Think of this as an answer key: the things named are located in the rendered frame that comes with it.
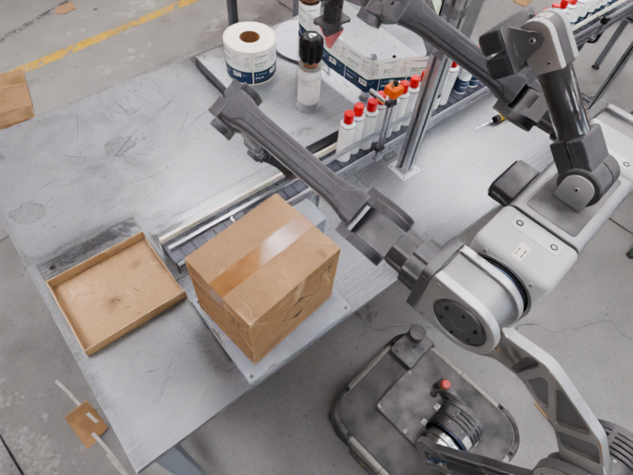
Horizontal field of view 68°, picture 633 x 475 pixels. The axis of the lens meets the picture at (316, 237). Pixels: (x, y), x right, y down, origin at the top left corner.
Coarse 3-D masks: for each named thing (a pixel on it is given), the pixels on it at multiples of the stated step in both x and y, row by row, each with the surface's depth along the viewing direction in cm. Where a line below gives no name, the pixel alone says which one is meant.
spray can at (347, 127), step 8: (352, 112) 149; (344, 120) 150; (352, 120) 149; (344, 128) 151; (352, 128) 151; (344, 136) 154; (352, 136) 155; (344, 144) 157; (336, 152) 162; (344, 160) 163
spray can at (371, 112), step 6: (372, 102) 152; (366, 108) 154; (372, 108) 153; (366, 114) 155; (372, 114) 155; (366, 120) 156; (372, 120) 156; (366, 126) 159; (372, 126) 159; (366, 132) 161; (372, 132) 161; (366, 144) 166; (366, 150) 168
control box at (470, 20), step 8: (472, 0) 119; (480, 0) 119; (432, 8) 129; (472, 8) 121; (480, 8) 121; (472, 16) 123; (464, 24) 124; (472, 24) 124; (464, 32) 126; (424, 40) 136
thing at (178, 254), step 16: (448, 96) 188; (464, 96) 188; (432, 112) 182; (400, 128) 176; (320, 160) 164; (336, 160) 164; (352, 160) 165; (256, 192) 154; (288, 192) 155; (224, 224) 146; (176, 240) 142; (192, 240) 142; (208, 240) 143; (176, 256) 139
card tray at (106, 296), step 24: (144, 240) 147; (96, 264) 141; (120, 264) 141; (144, 264) 142; (72, 288) 136; (96, 288) 136; (120, 288) 137; (144, 288) 137; (168, 288) 138; (72, 312) 132; (96, 312) 132; (120, 312) 133; (144, 312) 133; (96, 336) 129; (120, 336) 129
